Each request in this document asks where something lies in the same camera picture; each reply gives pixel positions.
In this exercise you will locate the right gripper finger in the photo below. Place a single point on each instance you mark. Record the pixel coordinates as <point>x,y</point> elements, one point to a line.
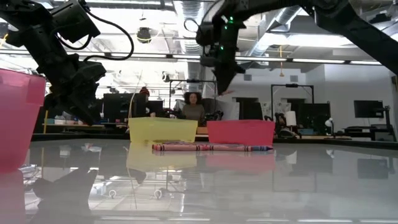
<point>225,82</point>

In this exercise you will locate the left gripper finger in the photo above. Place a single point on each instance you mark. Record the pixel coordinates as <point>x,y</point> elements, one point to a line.
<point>90,96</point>
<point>71,109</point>

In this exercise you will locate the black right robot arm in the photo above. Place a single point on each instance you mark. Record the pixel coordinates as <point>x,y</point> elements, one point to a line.
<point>357,28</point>

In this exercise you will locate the black screen panel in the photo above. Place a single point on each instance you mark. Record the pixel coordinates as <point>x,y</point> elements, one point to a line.
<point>124,107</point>
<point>312,115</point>

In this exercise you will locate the person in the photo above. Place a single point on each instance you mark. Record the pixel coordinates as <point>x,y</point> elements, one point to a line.
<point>193,109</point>
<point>145,102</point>

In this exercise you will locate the small pink plastic bin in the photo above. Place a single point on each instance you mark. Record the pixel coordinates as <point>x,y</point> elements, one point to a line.
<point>241,132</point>

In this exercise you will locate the large pink plastic tray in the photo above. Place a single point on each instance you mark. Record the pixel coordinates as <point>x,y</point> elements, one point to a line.
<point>17,124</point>

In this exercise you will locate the white paper towel roll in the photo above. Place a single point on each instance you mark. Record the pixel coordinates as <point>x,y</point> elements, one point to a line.
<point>290,118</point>

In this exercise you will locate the yellow plastic bin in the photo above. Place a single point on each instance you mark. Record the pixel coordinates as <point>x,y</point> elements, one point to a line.
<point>161,130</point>

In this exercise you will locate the long white light strip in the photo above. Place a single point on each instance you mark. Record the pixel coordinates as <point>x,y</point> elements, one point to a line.
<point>311,60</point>

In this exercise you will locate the white desk lamp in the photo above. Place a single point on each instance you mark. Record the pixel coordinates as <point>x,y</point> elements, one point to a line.
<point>329,122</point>

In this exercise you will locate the black computer monitor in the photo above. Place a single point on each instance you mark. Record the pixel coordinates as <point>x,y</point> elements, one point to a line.
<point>368,109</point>

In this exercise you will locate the black desk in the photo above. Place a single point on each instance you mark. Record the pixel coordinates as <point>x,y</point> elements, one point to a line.
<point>367,130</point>

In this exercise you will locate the ribbed silver ventilation duct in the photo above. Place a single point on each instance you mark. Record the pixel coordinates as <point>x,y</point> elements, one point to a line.
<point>191,71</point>

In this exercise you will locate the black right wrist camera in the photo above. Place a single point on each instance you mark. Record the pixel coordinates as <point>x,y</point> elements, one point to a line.
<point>206,34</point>

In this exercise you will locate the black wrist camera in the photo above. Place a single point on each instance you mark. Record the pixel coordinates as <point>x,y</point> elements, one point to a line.
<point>74,20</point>
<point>206,34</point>

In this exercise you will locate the smooth silver ventilation duct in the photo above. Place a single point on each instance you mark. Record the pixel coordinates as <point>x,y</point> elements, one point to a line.
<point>264,40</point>

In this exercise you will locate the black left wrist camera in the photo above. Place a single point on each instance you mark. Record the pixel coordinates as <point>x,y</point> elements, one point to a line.
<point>74,20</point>

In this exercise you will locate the black ceiling dome camera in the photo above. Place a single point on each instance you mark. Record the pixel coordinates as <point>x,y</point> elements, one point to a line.
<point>144,34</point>

